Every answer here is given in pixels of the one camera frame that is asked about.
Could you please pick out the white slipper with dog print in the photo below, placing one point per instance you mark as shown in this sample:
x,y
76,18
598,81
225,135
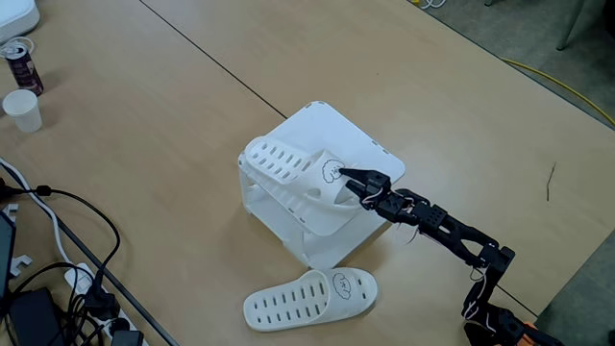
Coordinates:
x,y
288,303
288,187

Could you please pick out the white two-tier shoe rack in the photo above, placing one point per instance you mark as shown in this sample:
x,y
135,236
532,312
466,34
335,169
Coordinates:
x,y
336,130

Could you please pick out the grey chair leg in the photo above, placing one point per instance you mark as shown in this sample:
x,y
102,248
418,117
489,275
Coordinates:
x,y
572,24

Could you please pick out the black plug-in power adapter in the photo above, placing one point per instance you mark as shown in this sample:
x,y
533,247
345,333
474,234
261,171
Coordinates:
x,y
127,338

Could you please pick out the black mains plug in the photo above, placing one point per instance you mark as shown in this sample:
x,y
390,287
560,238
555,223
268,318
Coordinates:
x,y
102,303

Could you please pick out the white power strip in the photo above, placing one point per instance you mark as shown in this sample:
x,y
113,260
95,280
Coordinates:
x,y
81,281

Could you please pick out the white paper cup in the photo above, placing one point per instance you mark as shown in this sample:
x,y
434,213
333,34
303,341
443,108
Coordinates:
x,y
23,110

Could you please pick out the black power brick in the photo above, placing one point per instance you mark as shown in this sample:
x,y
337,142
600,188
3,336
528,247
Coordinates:
x,y
34,317

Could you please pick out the purple drink can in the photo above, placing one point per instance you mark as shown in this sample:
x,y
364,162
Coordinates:
x,y
25,72

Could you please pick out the dark laptop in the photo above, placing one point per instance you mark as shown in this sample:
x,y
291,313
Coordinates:
x,y
6,254

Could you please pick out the white flat device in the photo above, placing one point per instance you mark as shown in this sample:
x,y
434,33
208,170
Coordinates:
x,y
17,14

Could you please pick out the white printed bracket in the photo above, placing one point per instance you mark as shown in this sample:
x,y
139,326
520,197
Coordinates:
x,y
10,210
20,263

